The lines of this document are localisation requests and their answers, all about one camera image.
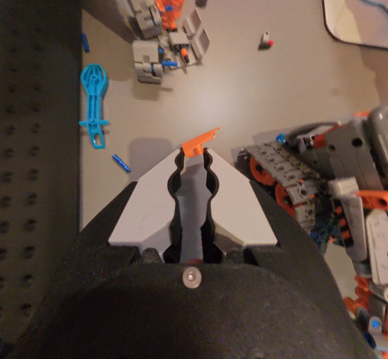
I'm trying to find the tracked toy brick robot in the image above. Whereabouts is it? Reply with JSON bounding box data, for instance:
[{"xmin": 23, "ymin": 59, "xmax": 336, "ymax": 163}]
[{"xmin": 236, "ymin": 105, "xmax": 388, "ymax": 359}]

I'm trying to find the grey orange brick assembly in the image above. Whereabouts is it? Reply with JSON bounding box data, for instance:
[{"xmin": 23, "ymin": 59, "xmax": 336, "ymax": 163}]
[{"xmin": 133, "ymin": 0, "xmax": 210, "ymax": 69}]

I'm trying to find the orange panel brick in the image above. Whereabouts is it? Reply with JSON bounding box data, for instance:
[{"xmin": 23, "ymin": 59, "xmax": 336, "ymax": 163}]
[{"xmin": 182, "ymin": 127, "xmax": 221, "ymax": 158}]

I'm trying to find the light blue brick separator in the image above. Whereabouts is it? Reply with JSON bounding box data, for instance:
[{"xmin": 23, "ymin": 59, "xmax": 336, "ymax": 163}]
[{"xmin": 79, "ymin": 64, "xmax": 110, "ymax": 149}]

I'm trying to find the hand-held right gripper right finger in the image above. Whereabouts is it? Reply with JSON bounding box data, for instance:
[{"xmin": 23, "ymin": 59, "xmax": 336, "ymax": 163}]
[{"xmin": 203, "ymin": 147, "xmax": 278, "ymax": 248}]

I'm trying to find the white tablet stand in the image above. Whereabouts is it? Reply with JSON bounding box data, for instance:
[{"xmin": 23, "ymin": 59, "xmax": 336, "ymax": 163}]
[{"xmin": 320, "ymin": 0, "xmax": 388, "ymax": 49}]

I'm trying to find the small grey red-pinned brick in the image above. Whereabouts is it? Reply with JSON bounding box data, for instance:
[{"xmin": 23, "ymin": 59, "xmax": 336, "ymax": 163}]
[{"xmin": 258, "ymin": 31, "xmax": 274, "ymax": 51}]

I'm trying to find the grey hinged brick piece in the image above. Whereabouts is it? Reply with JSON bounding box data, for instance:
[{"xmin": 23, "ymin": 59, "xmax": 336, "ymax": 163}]
[{"xmin": 132, "ymin": 39, "xmax": 179, "ymax": 84}]

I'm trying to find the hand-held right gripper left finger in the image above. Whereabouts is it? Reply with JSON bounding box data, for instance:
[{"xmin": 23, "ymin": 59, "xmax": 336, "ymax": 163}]
[{"xmin": 108, "ymin": 148, "xmax": 186, "ymax": 252}]

